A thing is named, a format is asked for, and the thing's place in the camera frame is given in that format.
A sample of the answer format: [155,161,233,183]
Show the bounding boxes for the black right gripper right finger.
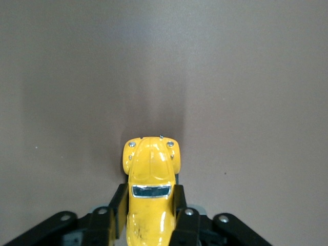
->
[171,183,274,246]

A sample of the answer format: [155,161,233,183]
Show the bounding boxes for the yellow beetle toy car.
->
[122,135,183,246]

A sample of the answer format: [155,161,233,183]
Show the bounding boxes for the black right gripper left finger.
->
[4,183,129,246]

